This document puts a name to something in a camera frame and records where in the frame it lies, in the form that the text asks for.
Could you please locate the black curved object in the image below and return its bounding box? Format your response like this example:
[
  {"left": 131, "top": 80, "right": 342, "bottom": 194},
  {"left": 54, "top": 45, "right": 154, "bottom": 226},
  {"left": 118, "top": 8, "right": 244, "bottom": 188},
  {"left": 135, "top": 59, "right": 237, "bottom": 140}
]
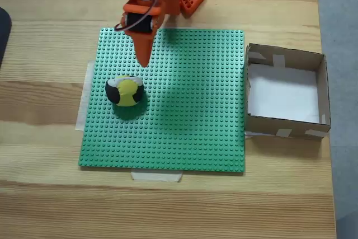
[{"left": 0, "top": 6, "right": 13, "bottom": 71}]

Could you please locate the green studded baseplate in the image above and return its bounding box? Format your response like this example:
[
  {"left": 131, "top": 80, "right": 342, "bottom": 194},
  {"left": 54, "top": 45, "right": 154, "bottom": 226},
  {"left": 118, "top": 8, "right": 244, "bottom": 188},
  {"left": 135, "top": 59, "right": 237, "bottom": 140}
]
[{"left": 78, "top": 27, "right": 247, "bottom": 173}]

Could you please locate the brown cardboard box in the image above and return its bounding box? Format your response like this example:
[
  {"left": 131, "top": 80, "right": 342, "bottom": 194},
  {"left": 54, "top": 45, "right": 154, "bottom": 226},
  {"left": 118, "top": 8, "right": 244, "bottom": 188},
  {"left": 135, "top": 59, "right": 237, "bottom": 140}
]
[{"left": 244, "top": 43, "right": 332, "bottom": 142}]

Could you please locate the yellow black white ball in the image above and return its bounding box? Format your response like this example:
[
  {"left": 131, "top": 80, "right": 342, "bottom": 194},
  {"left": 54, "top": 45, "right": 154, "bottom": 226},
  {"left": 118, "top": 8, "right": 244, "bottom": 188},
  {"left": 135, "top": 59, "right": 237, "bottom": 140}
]
[{"left": 105, "top": 75, "right": 145, "bottom": 107}]

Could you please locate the white paper sheet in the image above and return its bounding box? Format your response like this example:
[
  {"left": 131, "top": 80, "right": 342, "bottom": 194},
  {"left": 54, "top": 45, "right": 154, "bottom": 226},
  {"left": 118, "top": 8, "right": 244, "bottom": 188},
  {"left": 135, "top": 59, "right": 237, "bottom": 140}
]
[{"left": 247, "top": 64, "right": 321, "bottom": 124}]

